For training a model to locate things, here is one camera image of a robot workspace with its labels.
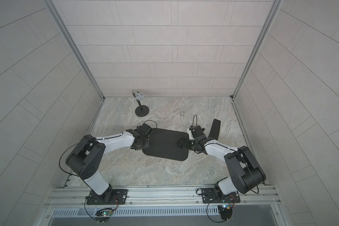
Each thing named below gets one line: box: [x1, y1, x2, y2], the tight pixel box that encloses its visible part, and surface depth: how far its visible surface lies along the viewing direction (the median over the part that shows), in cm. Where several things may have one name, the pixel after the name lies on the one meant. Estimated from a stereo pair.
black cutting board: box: [142, 128, 190, 162], surface depth 88 cm
